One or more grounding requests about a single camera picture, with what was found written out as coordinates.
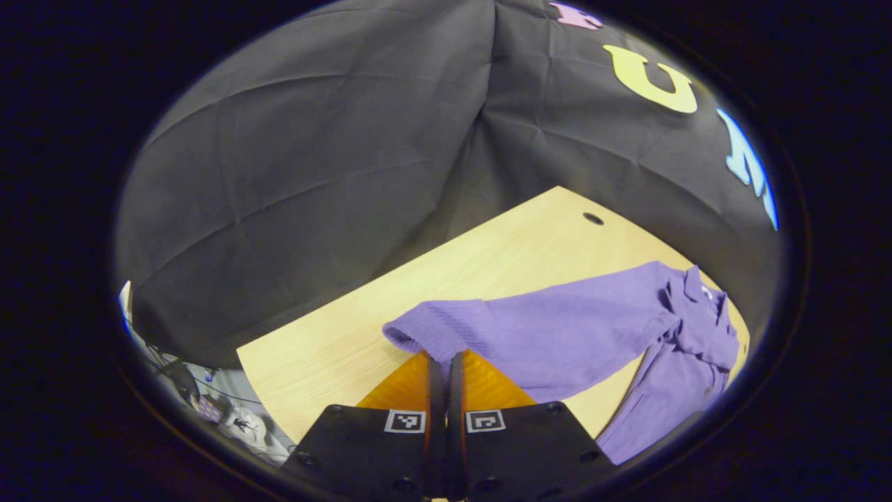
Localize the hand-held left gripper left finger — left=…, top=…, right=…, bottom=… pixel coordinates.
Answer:
left=279, top=351, right=447, bottom=502

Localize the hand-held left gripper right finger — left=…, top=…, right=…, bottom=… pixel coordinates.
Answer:
left=446, top=351, right=617, bottom=502

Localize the purple button shirt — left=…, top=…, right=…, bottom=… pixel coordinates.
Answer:
left=382, top=261, right=741, bottom=466

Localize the white printed bag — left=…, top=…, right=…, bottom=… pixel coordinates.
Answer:
left=220, top=404, right=279, bottom=450

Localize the black backdrop cloth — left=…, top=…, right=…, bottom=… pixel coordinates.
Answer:
left=115, top=0, right=781, bottom=370

